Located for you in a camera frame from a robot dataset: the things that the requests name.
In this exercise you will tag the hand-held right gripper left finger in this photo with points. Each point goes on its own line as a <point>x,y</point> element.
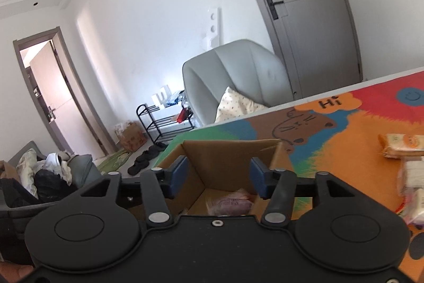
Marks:
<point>179,177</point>

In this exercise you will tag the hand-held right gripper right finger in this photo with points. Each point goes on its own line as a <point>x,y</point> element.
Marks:
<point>259,177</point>

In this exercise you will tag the pink snack packet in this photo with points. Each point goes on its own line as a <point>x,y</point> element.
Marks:
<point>232,203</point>

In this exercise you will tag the orange bread packet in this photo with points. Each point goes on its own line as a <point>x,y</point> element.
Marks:
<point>400,143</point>

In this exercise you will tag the large white snack packet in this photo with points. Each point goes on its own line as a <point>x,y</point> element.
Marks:
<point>414,175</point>

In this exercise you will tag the person's left hand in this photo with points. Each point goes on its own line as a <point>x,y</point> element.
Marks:
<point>13,272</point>

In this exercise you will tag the black slip-on shoe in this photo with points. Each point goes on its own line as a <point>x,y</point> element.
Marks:
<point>157,148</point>
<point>145,159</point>
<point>136,169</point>

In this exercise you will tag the black shoe rack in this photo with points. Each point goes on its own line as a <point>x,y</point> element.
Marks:
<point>172,129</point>

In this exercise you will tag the small patterned cardboard box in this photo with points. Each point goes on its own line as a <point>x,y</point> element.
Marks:
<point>132,138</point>

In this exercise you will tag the red bag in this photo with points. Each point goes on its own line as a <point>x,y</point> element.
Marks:
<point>182,115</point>

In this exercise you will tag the green floor mat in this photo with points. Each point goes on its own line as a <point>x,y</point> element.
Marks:
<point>112,162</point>

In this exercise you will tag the dotted white pillow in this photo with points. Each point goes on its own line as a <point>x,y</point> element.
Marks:
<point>235,105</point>

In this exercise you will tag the blue plastic packet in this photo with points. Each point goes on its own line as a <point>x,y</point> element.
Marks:
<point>174,100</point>

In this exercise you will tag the white boxes on rack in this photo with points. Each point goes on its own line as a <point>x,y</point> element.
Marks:
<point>161,95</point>

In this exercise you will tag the colourful cartoon table mat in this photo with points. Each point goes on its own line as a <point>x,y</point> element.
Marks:
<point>347,143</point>

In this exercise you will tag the grey sofa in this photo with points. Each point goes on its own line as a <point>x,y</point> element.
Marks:
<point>81,167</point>

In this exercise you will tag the grey armchair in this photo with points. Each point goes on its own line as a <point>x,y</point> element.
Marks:
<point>248,70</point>

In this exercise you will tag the white crumpled clothes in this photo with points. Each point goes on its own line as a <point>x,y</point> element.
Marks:
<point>53,163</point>

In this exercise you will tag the black bag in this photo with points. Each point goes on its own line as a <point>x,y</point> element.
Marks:
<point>49,183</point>

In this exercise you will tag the grey door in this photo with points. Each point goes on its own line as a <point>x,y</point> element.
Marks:
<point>314,37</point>

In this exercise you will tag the open room door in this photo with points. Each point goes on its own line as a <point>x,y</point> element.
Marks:
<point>49,87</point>

